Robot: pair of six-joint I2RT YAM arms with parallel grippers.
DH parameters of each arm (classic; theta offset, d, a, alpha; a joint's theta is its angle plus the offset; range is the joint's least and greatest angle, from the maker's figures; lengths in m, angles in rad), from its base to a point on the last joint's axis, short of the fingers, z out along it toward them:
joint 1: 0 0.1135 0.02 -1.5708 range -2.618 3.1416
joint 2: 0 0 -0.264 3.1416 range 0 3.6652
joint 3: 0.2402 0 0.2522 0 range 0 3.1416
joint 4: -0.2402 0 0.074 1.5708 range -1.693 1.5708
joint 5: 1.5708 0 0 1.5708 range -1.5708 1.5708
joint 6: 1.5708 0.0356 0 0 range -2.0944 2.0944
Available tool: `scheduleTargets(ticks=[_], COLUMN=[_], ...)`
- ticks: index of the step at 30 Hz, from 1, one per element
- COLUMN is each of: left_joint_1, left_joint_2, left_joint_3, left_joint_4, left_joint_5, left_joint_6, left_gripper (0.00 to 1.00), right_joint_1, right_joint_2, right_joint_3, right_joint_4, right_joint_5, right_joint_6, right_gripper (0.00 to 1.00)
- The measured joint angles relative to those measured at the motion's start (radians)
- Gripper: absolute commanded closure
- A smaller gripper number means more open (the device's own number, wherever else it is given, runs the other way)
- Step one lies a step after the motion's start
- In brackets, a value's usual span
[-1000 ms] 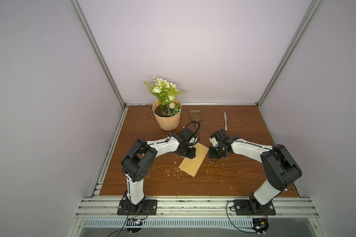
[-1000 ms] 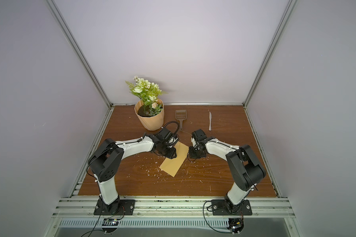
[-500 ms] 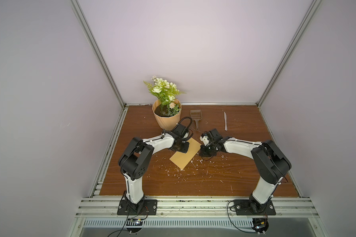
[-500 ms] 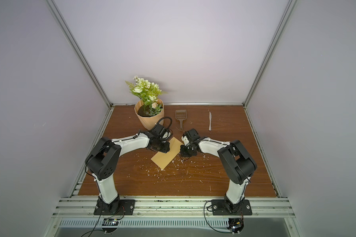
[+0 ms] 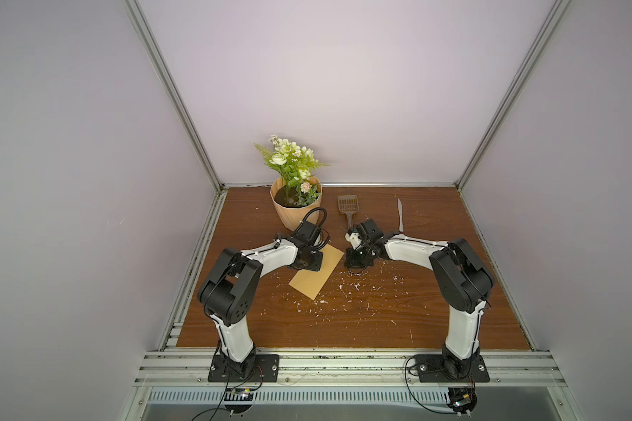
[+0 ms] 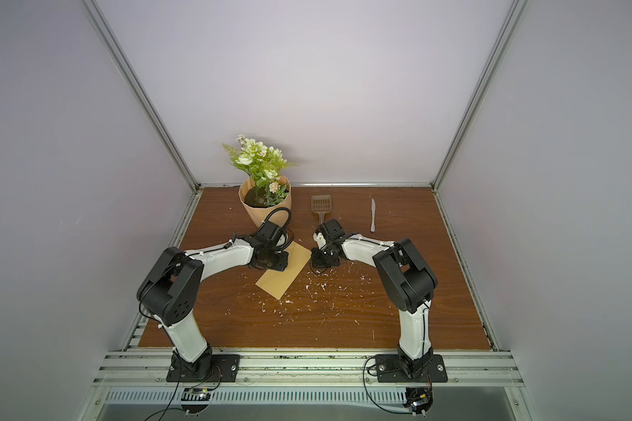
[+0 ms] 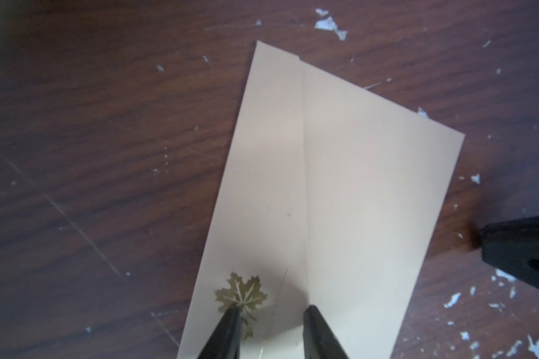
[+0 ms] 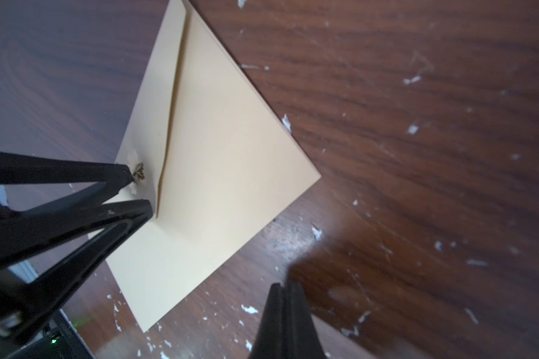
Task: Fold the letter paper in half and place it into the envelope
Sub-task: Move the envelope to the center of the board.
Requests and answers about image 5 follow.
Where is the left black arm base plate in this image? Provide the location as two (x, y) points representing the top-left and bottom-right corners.
(207, 354), (280, 383)

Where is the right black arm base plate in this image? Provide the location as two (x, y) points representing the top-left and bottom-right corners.
(413, 353), (491, 383)

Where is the small brown slotted scoop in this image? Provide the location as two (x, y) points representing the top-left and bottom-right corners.
(337, 195), (359, 229)

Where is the grey plastic knife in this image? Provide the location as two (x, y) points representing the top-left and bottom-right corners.
(397, 198), (405, 233)

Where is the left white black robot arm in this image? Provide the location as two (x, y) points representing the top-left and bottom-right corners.
(198, 220), (329, 375)

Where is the brown kraft envelope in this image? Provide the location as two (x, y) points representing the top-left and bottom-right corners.
(289, 246), (344, 300)

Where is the beige ribbed flower pot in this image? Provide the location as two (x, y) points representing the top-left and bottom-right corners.
(270, 176), (322, 232)

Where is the aluminium front rail frame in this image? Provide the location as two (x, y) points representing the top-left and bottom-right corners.
(132, 347), (567, 388)

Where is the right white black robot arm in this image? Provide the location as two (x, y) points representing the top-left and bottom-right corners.
(345, 219), (494, 363)

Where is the right black cable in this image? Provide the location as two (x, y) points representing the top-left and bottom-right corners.
(402, 357), (475, 417)

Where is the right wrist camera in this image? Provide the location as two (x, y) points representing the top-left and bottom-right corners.
(345, 232), (362, 250)

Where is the left black cable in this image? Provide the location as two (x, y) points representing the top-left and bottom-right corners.
(189, 367), (264, 421)

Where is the artificial green white plant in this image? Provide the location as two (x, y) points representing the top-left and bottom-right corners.
(255, 135), (328, 208)

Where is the black cable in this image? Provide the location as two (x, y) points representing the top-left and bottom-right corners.
(189, 367), (264, 421)
(402, 357), (475, 417)

